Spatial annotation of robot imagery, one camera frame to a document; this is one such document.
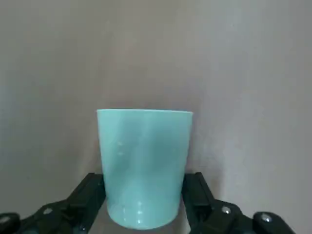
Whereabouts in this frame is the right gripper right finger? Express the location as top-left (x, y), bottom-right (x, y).
top-left (181, 172), bottom-right (295, 234)

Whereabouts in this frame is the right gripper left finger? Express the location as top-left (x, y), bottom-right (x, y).
top-left (0, 172), bottom-right (108, 234)

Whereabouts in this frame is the green plastic cup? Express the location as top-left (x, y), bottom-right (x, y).
top-left (96, 109), bottom-right (195, 231)

